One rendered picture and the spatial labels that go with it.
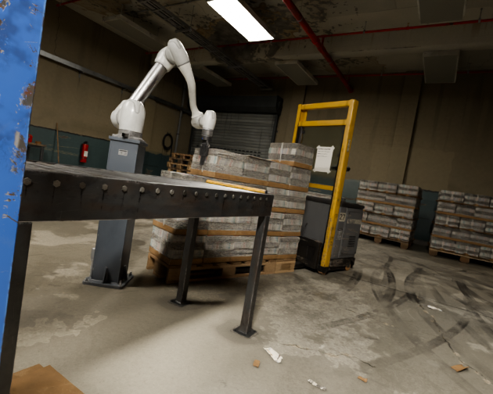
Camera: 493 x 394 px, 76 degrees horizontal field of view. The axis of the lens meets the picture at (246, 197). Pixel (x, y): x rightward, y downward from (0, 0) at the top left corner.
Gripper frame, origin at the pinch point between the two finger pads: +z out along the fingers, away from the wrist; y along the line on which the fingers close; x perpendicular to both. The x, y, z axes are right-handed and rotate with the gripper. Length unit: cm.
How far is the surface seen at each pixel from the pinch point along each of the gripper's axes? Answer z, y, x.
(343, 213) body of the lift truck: 23, -34, -168
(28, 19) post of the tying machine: -6, -161, 137
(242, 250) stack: 70, -18, -47
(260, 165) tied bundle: -7, -19, -48
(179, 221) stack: 49, -19, 22
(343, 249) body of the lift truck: 64, -34, -183
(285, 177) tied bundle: -1, -19, -82
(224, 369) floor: 97, -121, 45
